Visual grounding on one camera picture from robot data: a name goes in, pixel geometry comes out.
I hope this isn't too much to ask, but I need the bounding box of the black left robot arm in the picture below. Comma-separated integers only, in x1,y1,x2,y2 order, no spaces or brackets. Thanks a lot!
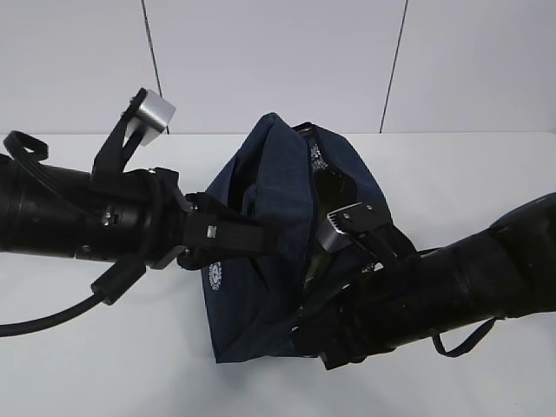
1,156,279,270

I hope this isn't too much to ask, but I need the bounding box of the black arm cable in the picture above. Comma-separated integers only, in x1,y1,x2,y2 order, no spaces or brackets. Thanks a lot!
0,251,149,338
432,316,499,358

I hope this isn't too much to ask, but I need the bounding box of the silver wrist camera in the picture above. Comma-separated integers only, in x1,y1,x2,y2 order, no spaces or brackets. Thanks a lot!
89,88,176,177
316,202,417,265

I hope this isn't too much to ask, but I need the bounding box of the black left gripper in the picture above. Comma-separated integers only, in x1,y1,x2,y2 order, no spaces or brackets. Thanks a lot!
99,167,279,271

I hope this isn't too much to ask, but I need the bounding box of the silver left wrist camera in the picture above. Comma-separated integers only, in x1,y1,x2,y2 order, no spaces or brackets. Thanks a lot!
89,88,176,177

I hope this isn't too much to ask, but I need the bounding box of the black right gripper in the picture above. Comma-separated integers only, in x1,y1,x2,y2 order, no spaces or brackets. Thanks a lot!
290,282,391,370

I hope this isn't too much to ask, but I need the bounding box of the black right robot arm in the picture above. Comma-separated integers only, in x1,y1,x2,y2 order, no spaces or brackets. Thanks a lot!
290,194,555,369

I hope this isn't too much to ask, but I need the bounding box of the dark navy lunch bag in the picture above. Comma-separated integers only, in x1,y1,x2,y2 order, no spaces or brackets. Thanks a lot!
202,113,392,364

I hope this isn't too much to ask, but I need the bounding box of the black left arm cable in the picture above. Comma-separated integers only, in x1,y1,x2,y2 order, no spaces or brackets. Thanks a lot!
0,251,149,338

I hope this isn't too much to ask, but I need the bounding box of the glass container green lid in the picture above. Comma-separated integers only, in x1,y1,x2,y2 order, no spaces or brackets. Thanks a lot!
303,169,361,288

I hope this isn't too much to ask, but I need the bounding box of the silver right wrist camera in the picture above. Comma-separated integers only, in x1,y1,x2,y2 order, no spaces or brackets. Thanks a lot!
316,202,417,265

